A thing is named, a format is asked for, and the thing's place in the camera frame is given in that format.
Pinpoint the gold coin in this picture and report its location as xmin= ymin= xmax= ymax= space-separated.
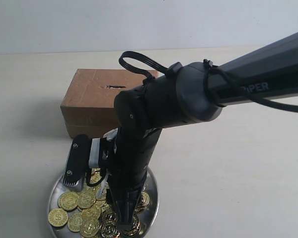
xmin=58 ymin=191 xmax=78 ymax=211
xmin=80 ymin=217 xmax=100 ymax=238

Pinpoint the brown cardboard box with slot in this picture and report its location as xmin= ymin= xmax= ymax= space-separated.
xmin=60 ymin=68 xmax=145 ymax=138

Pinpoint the gold coin left middle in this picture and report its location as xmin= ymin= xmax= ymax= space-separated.
xmin=58 ymin=191 xmax=78 ymax=211

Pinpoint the round steel plate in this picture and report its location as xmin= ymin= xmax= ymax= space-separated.
xmin=46 ymin=169 xmax=159 ymax=238

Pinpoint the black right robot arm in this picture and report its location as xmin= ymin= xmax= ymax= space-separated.
xmin=99 ymin=32 xmax=298 ymax=230

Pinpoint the gold coin bottom centre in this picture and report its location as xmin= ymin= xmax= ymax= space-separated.
xmin=80 ymin=217 xmax=100 ymax=238

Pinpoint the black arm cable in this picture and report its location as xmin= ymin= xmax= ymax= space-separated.
xmin=118 ymin=51 xmax=183 ymax=82

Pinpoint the gold coin plate left edge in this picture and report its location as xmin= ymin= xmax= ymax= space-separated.
xmin=48 ymin=208 xmax=69 ymax=227

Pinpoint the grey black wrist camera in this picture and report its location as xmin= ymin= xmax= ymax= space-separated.
xmin=62 ymin=134 xmax=100 ymax=192

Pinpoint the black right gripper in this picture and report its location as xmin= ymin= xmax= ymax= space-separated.
xmin=99 ymin=127 xmax=161 ymax=230

